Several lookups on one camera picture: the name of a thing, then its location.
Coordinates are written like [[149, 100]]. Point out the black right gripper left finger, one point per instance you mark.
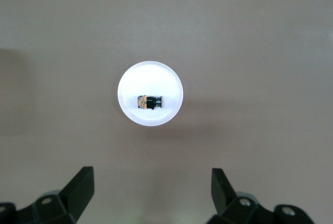
[[75, 198]]

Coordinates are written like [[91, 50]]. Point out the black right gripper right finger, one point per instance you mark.
[[223, 198]]

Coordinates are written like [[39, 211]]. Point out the orange and black push-button switch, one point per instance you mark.
[[148, 102]]

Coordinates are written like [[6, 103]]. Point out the pale pink round plate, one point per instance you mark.
[[149, 78]]

